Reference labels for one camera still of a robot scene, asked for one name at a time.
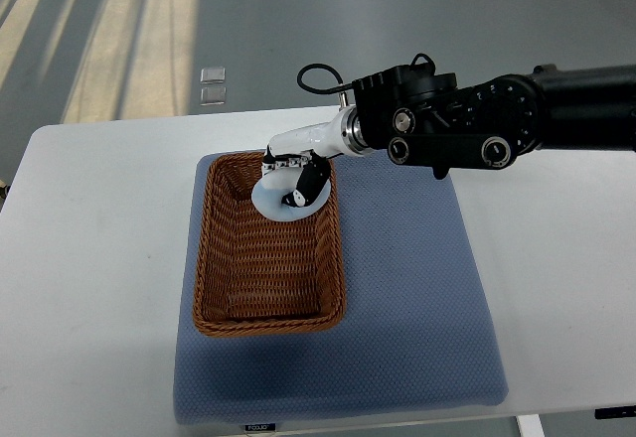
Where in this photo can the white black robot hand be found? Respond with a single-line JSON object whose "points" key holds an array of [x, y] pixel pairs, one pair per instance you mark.
{"points": [[297, 162]]}

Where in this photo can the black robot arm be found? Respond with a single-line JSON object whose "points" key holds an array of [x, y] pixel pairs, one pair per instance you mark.
{"points": [[422, 118]]}

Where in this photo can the brown wicker basket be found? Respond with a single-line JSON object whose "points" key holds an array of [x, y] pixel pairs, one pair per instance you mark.
{"points": [[255, 276]]}

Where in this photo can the lower metal floor plate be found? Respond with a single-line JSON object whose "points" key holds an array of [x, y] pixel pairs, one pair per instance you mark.
{"points": [[213, 95]]}

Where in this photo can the metal floor plate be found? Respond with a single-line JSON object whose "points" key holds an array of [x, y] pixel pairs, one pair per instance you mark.
{"points": [[213, 95], [212, 75]]}

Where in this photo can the upper metal floor plate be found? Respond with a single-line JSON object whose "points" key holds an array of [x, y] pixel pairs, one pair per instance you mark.
{"points": [[212, 75]]}

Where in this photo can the blue foam mat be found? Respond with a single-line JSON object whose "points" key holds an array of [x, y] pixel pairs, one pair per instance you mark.
{"points": [[417, 333]]}

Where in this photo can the white table leg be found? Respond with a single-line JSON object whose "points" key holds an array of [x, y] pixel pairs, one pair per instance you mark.
{"points": [[530, 425]]}

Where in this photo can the black table bracket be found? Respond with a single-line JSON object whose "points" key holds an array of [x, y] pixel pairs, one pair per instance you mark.
{"points": [[615, 412]]}

